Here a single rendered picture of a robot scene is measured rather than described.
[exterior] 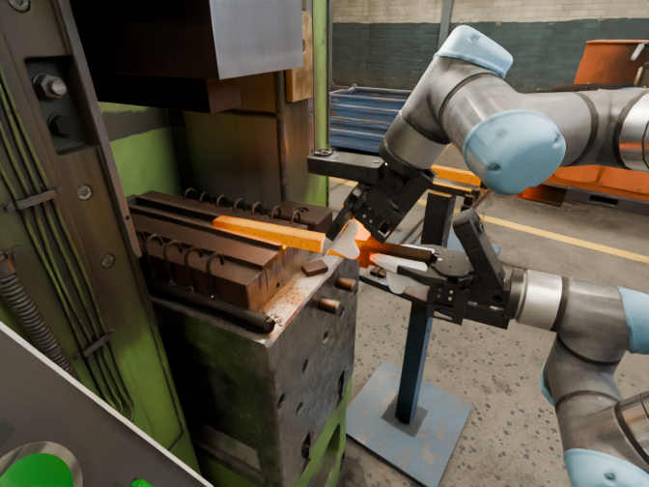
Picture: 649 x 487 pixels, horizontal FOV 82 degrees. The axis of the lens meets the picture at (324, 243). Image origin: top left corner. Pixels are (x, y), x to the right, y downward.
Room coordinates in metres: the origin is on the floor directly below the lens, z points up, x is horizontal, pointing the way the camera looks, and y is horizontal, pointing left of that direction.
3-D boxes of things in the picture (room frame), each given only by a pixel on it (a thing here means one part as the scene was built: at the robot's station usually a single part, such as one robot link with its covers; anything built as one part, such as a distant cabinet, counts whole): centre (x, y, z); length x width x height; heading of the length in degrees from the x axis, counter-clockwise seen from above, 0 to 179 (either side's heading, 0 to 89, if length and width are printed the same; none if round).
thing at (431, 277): (0.44, -0.15, 1.02); 0.09 x 0.05 x 0.02; 67
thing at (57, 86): (0.45, 0.30, 1.24); 0.03 x 0.03 x 0.07; 64
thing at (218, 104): (0.69, 0.29, 1.24); 0.30 x 0.07 x 0.06; 64
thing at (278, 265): (0.65, 0.26, 0.96); 0.42 x 0.20 x 0.09; 64
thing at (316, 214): (0.74, 0.05, 0.95); 0.12 x 0.08 x 0.06; 64
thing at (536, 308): (0.41, -0.29, 1.00); 0.08 x 0.05 x 0.08; 154
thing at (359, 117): (4.64, -0.67, 0.36); 1.20 x 0.80 x 0.72; 58
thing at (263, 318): (0.51, 0.26, 0.93); 0.40 x 0.03 x 0.03; 64
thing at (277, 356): (0.70, 0.25, 0.69); 0.56 x 0.38 x 0.45; 64
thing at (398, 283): (0.47, -0.11, 0.99); 0.09 x 0.03 x 0.06; 67
